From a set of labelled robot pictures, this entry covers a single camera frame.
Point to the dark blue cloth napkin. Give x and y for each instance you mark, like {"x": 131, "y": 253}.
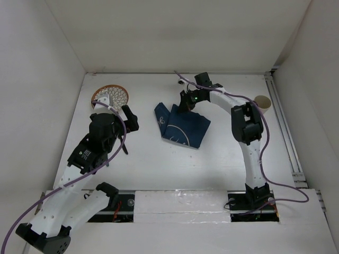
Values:
{"x": 186, "y": 128}

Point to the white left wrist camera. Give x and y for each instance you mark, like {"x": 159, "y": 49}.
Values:
{"x": 102, "y": 101}

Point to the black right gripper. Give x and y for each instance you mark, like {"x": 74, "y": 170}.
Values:
{"x": 185, "y": 105}

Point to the aluminium rail right side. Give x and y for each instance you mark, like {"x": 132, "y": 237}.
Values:
{"x": 296, "y": 168}

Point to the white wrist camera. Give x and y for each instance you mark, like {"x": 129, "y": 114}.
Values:
{"x": 102, "y": 101}
{"x": 181, "y": 82}

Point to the black table knife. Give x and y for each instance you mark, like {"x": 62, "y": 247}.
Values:
{"x": 124, "y": 148}

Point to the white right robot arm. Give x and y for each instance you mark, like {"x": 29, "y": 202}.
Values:
{"x": 246, "y": 127}

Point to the floral plate with orange rim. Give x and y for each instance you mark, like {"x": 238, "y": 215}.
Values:
{"x": 118, "y": 96}

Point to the beige paper cup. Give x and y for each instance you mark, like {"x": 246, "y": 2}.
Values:
{"x": 263, "y": 102}

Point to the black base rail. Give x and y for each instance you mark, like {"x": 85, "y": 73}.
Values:
{"x": 123, "y": 212}

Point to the white foam block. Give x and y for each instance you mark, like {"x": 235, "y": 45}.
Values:
{"x": 181, "y": 206}

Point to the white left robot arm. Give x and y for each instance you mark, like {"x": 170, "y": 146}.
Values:
{"x": 51, "y": 229}

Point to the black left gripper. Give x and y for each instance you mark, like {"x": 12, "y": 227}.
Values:
{"x": 131, "y": 122}

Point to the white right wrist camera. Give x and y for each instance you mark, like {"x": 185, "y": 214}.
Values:
{"x": 181, "y": 82}

